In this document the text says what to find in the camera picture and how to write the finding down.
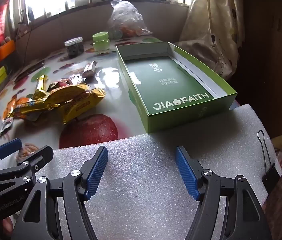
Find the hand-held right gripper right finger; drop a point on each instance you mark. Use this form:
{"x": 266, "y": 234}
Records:
{"x": 188, "y": 172}

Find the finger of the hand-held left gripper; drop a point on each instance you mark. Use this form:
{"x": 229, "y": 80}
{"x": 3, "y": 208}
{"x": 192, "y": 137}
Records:
{"x": 8, "y": 147}
{"x": 39, "y": 157}

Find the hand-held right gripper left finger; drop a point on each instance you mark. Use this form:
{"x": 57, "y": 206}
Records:
{"x": 96, "y": 172}

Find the yellow snack packet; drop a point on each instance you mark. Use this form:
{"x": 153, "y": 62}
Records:
{"x": 66, "y": 92}
{"x": 39, "y": 106}
{"x": 83, "y": 107}

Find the gold striped snack bar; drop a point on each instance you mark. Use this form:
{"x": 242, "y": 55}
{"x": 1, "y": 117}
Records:
{"x": 41, "y": 85}

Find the green cardboard box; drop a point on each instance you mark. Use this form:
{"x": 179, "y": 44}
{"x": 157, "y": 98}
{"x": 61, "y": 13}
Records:
{"x": 166, "y": 85}

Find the white foam sheet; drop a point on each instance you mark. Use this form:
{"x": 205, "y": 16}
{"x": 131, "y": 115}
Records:
{"x": 143, "y": 175}

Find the printed plastic tablecloth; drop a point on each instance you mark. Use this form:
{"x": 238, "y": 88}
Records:
{"x": 121, "y": 100}

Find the black binder clip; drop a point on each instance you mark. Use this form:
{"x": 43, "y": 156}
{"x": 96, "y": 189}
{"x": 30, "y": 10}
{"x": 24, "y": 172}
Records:
{"x": 270, "y": 180}

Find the orange box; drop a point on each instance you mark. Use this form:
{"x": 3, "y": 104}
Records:
{"x": 3, "y": 51}

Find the brown candy packet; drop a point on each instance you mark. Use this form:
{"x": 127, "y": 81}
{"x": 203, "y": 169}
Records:
{"x": 89, "y": 69}

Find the dark jar with white lid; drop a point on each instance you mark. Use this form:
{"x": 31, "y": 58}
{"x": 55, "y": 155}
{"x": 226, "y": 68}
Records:
{"x": 74, "y": 47}

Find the green glass jar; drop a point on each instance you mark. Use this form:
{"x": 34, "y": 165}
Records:
{"x": 101, "y": 41}

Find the cream patterned curtain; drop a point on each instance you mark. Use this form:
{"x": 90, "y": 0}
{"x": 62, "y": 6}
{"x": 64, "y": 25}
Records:
{"x": 210, "y": 30}

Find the clear plastic bag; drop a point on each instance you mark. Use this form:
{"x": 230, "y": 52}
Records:
{"x": 126, "y": 17}

